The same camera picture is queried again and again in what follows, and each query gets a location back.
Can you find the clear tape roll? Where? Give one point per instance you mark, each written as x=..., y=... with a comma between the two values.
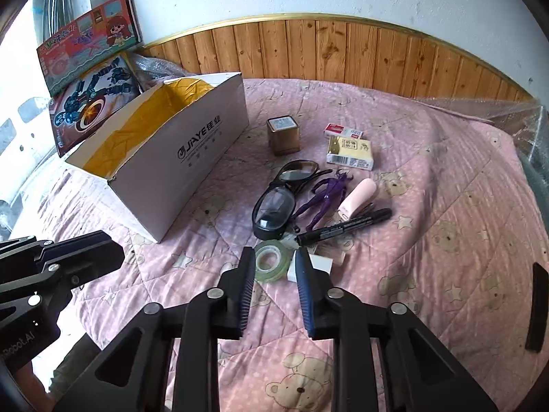
x=274, y=278

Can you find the purple action figure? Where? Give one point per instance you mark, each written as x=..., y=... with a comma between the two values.
x=321, y=199

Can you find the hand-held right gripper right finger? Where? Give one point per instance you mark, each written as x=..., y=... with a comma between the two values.
x=302, y=292

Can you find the pink stapler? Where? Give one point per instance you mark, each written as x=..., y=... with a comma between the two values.
x=358, y=195

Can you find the colourful cartoon toy box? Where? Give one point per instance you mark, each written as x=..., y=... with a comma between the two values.
x=85, y=38

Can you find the yellow white small box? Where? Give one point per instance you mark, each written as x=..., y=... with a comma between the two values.
x=349, y=152

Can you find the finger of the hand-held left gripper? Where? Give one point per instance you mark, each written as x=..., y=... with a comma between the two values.
x=85, y=255
x=17, y=249

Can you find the pale pink eraser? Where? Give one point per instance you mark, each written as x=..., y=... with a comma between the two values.
x=334, y=257

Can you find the white charger plug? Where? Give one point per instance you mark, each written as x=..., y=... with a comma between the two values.
x=321, y=264

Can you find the black marker pen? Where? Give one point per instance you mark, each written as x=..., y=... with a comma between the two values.
x=343, y=226

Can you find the pink bear print blanket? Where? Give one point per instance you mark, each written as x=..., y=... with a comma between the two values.
x=429, y=244

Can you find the dark sunglasses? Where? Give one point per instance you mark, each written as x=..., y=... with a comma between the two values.
x=294, y=174

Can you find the small red white box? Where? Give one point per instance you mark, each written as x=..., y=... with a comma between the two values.
x=343, y=131

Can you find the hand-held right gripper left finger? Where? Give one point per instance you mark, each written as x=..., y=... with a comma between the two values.
x=246, y=287

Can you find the clear bubble wrap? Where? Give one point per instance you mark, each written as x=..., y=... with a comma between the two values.
x=158, y=68

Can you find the white cardboard box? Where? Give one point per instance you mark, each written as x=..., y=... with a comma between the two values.
x=171, y=180

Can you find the black clear safety goggles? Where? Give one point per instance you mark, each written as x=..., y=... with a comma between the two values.
x=272, y=210

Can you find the grey pipe bundle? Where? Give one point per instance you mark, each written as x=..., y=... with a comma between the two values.
x=58, y=0

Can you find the robot print toy box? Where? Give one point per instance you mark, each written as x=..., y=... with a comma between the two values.
x=90, y=103

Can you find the clear plastic sheet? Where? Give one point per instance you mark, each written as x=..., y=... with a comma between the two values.
x=506, y=120

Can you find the small gold tin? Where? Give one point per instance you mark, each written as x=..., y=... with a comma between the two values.
x=283, y=137

